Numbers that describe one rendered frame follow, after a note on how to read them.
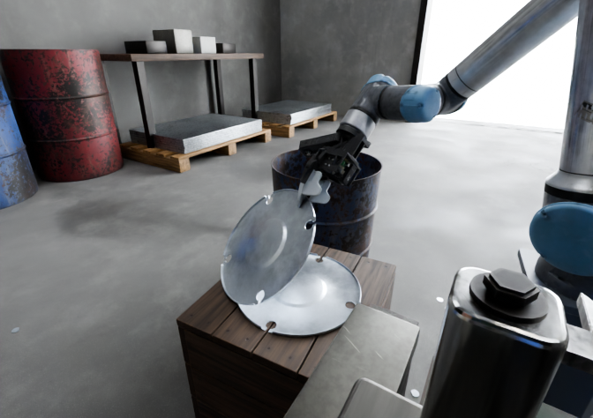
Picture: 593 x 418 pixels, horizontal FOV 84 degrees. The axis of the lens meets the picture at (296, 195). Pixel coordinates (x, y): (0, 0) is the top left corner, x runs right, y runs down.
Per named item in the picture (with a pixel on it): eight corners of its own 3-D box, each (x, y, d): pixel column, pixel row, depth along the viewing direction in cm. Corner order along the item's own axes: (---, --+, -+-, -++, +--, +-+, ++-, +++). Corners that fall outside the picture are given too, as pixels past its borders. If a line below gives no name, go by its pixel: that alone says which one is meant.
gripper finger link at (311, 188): (304, 207, 70) (328, 172, 71) (288, 198, 74) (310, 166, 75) (312, 214, 72) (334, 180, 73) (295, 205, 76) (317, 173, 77)
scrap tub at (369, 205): (304, 233, 170) (305, 142, 151) (384, 257, 150) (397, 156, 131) (254, 276, 137) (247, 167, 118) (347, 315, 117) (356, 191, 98)
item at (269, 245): (232, 214, 93) (230, 213, 92) (315, 172, 79) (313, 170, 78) (213, 317, 75) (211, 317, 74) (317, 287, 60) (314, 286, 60)
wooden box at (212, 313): (274, 318, 115) (271, 232, 102) (382, 359, 100) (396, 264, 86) (195, 424, 83) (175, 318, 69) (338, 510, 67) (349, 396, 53)
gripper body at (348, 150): (332, 173, 69) (362, 128, 71) (305, 163, 75) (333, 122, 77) (348, 190, 75) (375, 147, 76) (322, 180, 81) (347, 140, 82)
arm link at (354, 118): (342, 107, 78) (356, 128, 83) (332, 123, 77) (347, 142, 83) (367, 111, 72) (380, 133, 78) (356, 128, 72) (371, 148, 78)
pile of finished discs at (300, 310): (275, 244, 95) (275, 242, 95) (374, 272, 83) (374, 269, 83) (209, 309, 71) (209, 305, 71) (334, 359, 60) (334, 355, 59)
